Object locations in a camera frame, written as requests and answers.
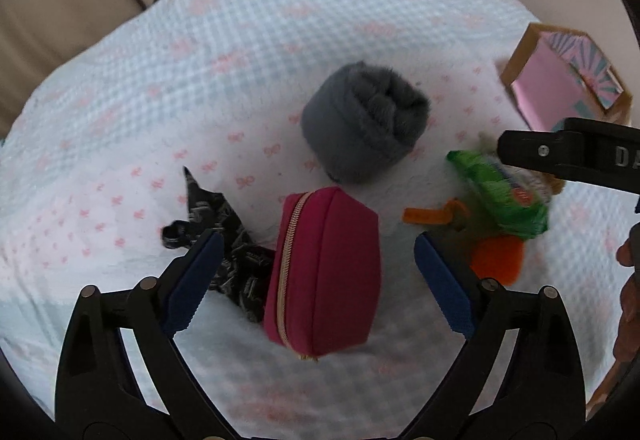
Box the person's right hand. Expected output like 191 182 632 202
611 225 640 363

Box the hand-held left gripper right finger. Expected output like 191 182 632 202
400 230 587 438

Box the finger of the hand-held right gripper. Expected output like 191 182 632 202
497 118 603 185

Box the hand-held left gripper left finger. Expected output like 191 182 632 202
55 231 242 438

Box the green plastic packet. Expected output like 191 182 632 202
446 149 550 241

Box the pink and brown box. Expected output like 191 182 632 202
499 22 634 133

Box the grey rolled fleece cloth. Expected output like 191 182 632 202
300 62 432 185

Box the black patterned cloth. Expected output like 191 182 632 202
160 165 277 325

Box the pink zipper pouch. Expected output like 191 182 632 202
263 187 384 364

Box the orange plush toy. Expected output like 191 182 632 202
403 199 525 287

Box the white blanket with pink bows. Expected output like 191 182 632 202
0 0 632 440

